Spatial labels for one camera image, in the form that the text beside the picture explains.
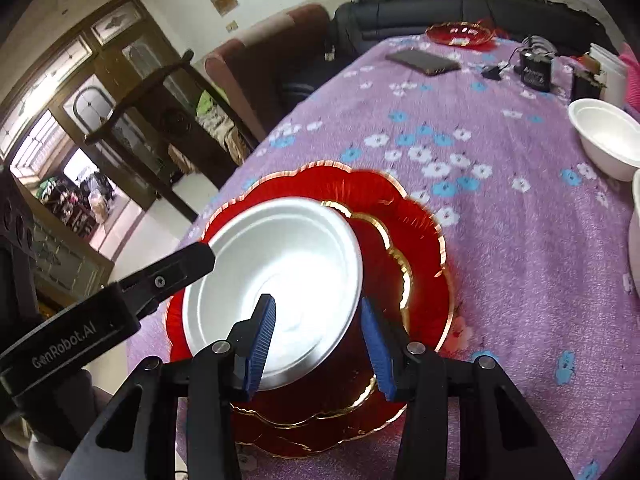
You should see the black smartphone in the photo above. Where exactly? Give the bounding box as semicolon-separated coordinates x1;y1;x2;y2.
385;50;461;77

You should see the wooden glass-panel door frame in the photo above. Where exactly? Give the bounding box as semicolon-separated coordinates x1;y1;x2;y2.
0;0;201;311

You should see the black box device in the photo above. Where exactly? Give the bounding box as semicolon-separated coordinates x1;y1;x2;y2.
570;71;608;103

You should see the large red scalloped plate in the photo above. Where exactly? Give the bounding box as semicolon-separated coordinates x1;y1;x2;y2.
167;160;456;458

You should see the red glass fruit dish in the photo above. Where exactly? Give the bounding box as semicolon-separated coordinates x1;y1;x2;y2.
426;21;493;50

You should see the pink sleeved bottle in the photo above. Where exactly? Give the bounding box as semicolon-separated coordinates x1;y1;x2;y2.
620;42;640;111

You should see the black cylindrical device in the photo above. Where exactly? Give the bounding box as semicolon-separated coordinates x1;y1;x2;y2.
517;47;556;93

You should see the white foam bowl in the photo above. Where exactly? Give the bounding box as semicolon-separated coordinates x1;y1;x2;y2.
627;170;640;296
182;197;363;392
568;99;640;182

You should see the dark wooden chair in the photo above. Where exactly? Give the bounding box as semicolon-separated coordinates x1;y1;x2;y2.
84;49;241;221

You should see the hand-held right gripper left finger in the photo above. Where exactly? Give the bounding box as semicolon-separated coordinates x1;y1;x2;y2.
60;294;277;480

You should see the white plastic jar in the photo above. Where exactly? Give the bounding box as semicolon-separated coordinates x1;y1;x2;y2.
590;43;628;106

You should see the brown upholstered armchair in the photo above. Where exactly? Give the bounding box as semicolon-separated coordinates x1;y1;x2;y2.
205;4;331;141

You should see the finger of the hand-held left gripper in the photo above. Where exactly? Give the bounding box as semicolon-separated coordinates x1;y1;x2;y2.
107;242;217;321

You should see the black leather sofa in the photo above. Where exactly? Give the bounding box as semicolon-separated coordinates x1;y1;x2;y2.
280;0;616;126

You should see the clear plastic lid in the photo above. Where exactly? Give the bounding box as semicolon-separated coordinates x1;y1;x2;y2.
522;35;558;56

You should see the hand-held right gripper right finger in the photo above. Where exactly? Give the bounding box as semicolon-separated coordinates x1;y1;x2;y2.
361;297;576;480

